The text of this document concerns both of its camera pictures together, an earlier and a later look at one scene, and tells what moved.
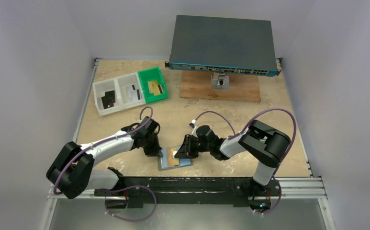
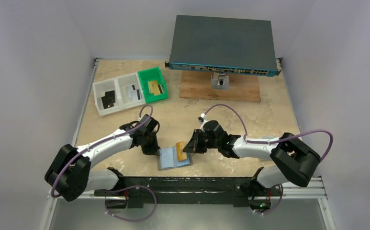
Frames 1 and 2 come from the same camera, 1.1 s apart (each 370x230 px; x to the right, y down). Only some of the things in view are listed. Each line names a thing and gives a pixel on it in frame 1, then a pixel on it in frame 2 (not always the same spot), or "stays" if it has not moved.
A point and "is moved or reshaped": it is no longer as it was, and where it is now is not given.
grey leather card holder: (168, 161) stays
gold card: (156, 89) stays
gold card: (171, 160) is moved or reshaped
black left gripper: (155, 150) stays
